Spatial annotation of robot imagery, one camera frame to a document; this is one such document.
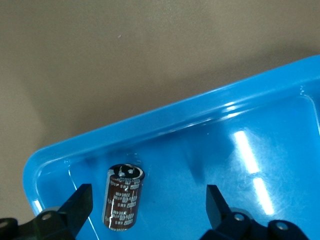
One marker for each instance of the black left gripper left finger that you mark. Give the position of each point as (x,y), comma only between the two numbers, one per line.
(62,222)

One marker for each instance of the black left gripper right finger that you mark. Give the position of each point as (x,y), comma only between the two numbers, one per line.
(237,227)

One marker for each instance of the dark brown electrolytic capacitor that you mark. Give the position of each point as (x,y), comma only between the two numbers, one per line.
(123,197)

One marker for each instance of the blue plastic tray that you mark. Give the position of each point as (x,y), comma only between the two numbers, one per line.
(175,175)

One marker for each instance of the brown table mat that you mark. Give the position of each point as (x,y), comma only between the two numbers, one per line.
(100,50)

